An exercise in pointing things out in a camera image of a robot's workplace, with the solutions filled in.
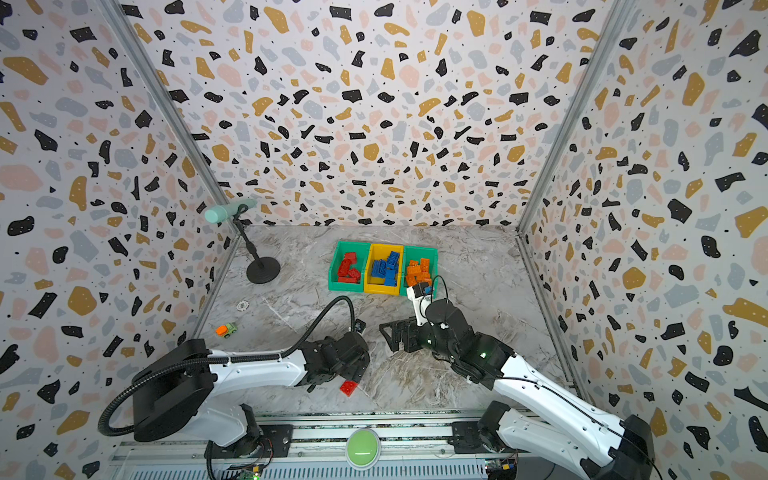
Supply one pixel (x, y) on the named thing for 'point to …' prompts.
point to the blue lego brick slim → (375, 269)
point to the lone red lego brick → (348, 387)
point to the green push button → (363, 449)
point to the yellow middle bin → (376, 285)
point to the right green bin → (416, 253)
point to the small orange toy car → (226, 330)
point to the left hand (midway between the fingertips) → (361, 355)
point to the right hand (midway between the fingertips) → (399, 324)
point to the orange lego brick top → (414, 273)
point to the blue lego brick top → (392, 262)
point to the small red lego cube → (351, 256)
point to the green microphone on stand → (262, 270)
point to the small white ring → (246, 305)
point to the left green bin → (362, 251)
